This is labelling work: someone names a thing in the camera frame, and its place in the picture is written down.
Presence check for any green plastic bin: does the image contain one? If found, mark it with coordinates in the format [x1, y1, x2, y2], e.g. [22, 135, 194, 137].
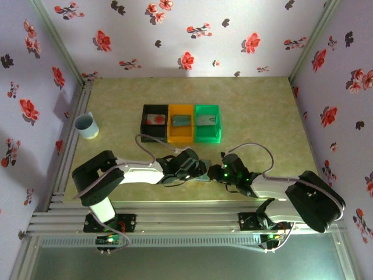
[193, 103, 224, 144]

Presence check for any aluminium frame strut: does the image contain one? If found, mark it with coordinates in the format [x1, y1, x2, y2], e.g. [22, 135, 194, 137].
[8, 235, 40, 280]
[335, 233, 361, 280]

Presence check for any white red card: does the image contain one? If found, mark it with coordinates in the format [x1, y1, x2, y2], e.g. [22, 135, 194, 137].
[146, 114, 167, 127]

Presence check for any blue mug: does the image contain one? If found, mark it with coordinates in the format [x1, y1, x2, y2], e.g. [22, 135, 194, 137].
[75, 112, 100, 141]

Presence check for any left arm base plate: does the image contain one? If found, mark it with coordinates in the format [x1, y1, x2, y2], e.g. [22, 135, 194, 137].
[83, 213, 138, 234]

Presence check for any aluminium side rail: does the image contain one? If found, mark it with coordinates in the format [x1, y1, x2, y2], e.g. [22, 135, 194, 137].
[46, 79, 94, 211]

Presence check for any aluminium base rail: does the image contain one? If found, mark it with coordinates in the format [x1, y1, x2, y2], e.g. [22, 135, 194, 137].
[27, 200, 345, 236]

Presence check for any orange plastic bin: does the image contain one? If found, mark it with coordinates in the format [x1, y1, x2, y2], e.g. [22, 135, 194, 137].
[168, 104, 196, 144]

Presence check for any left controller board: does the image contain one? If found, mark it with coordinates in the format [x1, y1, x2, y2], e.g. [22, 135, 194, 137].
[95, 235, 124, 254]

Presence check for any teal card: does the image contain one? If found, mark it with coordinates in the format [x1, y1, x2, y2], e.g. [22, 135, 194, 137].
[171, 114, 192, 128]
[171, 115, 192, 128]

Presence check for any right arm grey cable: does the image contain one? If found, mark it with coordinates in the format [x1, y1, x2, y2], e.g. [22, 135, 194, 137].
[228, 142, 347, 254]

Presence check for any right controller board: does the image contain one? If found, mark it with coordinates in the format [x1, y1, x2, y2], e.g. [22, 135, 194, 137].
[260, 232, 286, 254]

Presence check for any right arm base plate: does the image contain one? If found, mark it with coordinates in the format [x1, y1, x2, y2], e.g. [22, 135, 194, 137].
[238, 212, 292, 233]

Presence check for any controller board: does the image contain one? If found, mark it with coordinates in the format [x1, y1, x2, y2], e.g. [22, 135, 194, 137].
[95, 235, 124, 254]
[260, 232, 286, 254]

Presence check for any grey card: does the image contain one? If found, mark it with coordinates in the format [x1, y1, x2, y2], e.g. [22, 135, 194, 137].
[197, 114, 217, 127]

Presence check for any aluminium corner post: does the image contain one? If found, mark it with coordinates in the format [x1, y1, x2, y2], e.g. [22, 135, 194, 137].
[29, 0, 87, 86]
[287, 0, 341, 84]

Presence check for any black plastic bin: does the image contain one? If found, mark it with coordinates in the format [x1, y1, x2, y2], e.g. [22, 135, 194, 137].
[140, 104, 170, 144]

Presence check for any slotted cable duct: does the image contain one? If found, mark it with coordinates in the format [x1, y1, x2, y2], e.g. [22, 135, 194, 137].
[37, 234, 342, 249]

